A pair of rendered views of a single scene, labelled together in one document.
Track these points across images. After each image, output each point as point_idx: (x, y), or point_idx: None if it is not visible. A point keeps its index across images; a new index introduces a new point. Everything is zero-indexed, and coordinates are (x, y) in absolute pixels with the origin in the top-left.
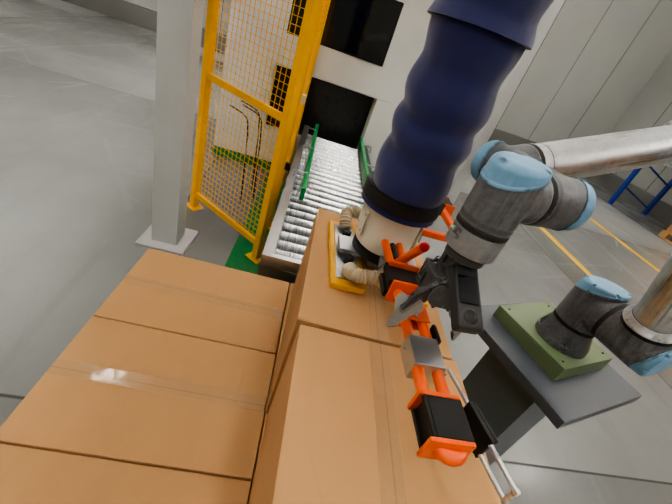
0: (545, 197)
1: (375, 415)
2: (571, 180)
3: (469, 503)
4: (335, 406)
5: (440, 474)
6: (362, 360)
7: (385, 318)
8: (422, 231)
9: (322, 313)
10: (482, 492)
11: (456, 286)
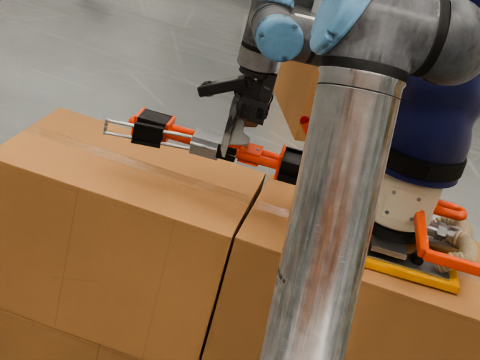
0: (254, 10)
1: (180, 173)
2: (277, 11)
3: (109, 182)
4: (190, 163)
5: (131, 180)
6: (230, 186)
7: (284, 216)
8: (416, 219)
9: (281, 186)
10: (113, 190)
11: (229, 77)
